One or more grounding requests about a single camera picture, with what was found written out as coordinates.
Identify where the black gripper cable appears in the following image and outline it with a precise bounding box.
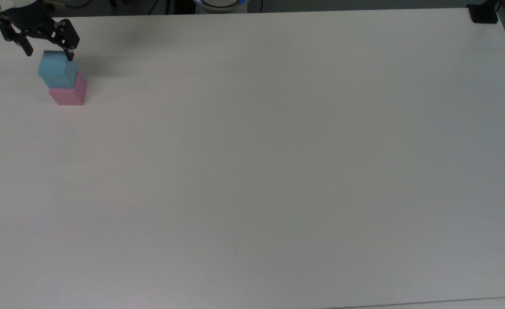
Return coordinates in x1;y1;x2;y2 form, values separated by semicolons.
42;0;94;9

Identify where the pink cube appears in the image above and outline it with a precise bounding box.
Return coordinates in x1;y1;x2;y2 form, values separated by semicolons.
48;71;88;106

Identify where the black table clamp mount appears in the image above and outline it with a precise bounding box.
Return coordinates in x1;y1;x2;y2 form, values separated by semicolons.
467;0;503;24

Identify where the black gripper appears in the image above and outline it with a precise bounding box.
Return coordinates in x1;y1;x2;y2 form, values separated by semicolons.
0;2;81;62

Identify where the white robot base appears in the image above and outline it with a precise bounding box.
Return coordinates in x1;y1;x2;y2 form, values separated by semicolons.
194;0;249;14

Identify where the light blue cube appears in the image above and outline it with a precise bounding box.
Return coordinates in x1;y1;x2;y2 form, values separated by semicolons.
37;50;79;90

